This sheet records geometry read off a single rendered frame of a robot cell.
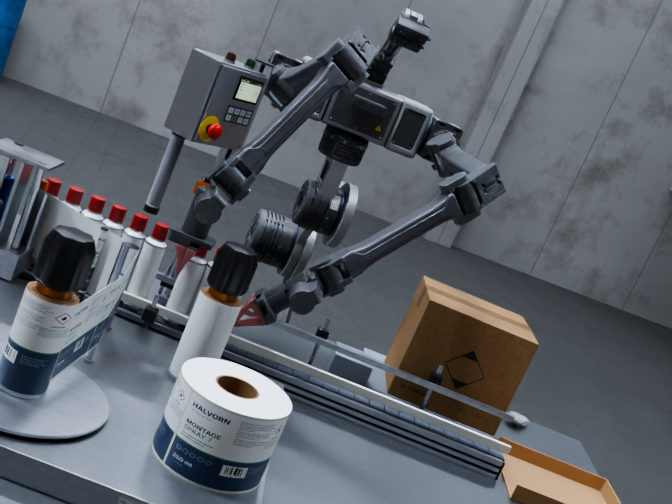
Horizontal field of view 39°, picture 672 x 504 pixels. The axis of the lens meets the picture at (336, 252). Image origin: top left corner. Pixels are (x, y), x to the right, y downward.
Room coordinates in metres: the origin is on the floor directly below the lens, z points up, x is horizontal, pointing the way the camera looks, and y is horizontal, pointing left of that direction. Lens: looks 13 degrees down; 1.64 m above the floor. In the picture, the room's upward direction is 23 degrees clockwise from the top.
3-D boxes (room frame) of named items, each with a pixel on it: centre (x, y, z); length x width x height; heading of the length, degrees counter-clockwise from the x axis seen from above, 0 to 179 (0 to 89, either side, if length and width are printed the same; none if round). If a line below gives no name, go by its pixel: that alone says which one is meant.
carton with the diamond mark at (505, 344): (2.41, -0.40, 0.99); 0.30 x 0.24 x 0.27; 94
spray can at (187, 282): (2.06, 0.29, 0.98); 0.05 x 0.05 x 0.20
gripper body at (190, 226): (2.01, 0.30, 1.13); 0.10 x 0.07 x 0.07; 95
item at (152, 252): (2.06, 0.38, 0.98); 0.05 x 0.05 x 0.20
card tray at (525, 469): (2.14, -0.72, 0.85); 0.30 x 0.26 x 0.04; 94
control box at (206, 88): (2.15, 0.38, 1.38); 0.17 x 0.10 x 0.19; 149
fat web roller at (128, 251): (1.87, 0.40, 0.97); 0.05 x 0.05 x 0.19
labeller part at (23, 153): (1.94, 0.69, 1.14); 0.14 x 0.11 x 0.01; 94
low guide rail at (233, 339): (2.05, -0.02, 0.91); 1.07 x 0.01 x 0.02; 94
